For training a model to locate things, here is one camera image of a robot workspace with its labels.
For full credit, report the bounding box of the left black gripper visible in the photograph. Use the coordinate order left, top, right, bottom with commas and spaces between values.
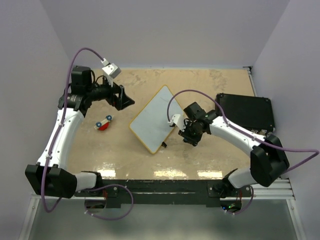
87, 75, 135, 110

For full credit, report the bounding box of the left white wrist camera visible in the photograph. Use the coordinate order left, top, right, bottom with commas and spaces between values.
101, 58, 121, 87

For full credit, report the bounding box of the purple cable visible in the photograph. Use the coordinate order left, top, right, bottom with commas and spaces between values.
166, 89, 320, 216
40, 47, 134, 221

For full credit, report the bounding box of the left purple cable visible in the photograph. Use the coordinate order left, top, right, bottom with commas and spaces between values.
40, 47, 134, 221

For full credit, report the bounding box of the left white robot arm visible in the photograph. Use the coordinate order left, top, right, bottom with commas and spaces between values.
25, 63, 135, 199

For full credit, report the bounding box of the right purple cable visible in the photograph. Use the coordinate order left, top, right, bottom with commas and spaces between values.
166, 89, 320, 216

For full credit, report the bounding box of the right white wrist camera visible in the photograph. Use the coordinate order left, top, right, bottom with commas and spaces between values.
168, 114, 186, 132

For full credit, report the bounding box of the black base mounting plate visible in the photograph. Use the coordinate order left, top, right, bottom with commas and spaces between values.
73, 178, 253, 209

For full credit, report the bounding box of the black hard case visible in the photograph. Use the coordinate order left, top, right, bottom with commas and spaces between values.
215, 93, 275, 135

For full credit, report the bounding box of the yellow framed whiteboard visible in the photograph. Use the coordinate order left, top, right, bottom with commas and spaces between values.
129, 85, 183, 154

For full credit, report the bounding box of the red white toy car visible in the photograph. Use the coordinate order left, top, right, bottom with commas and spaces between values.
94, 115, 113, 131

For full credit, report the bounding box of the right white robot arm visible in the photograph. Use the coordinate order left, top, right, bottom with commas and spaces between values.
170, 102, 290, 197

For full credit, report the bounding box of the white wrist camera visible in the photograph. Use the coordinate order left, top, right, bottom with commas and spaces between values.
101, 58, 121, 87
168, 114, 186, 132

